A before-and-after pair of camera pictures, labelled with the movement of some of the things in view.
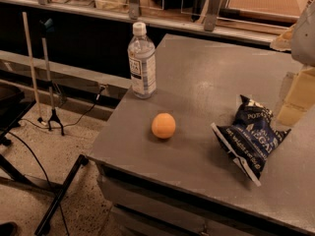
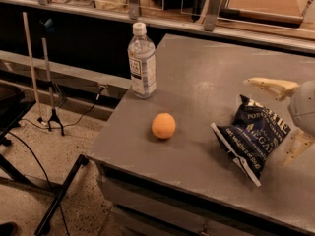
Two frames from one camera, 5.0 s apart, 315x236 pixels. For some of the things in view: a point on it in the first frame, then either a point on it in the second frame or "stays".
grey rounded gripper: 305,38 → 304,107
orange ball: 163,125 stays
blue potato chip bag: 248,140 stays
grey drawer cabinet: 135,205 stays
